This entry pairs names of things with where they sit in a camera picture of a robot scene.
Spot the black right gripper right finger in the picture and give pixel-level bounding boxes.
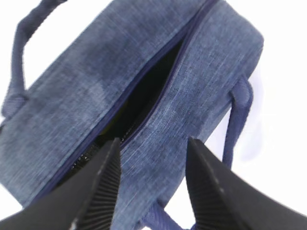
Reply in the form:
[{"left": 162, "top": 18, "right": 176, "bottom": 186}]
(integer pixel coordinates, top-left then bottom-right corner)
[{"left": 187, "top": 138, "right": 307, "bottom": 230}]

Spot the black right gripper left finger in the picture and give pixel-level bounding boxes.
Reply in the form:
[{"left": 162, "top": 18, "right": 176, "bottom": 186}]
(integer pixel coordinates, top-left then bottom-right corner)
[{"left": 0, "top": 138, "right": 121, "bottom": 230}]

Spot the navy blue lunch bag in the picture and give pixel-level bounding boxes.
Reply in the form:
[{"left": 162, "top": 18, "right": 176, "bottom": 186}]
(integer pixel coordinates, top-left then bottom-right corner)
[{"left": 0, "top": 0, "right": 264, "bottom": 230}]

